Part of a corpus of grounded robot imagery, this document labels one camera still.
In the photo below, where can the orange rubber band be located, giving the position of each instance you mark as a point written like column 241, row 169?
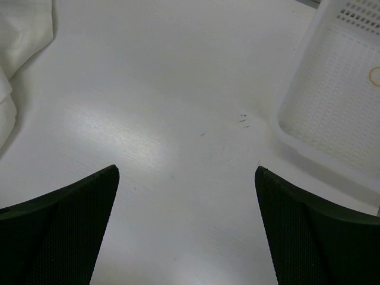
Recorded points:
column 374, row 76

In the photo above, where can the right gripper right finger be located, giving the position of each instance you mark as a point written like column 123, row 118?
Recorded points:
column 313, row 240

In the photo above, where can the white pleated skirt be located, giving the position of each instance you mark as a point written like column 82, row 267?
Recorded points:
column 27, row 27

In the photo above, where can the white perforated plastic basket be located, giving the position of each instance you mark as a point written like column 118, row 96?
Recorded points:
column 328, row 110

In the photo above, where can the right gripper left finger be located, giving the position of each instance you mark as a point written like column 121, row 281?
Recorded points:
column 56, row 238

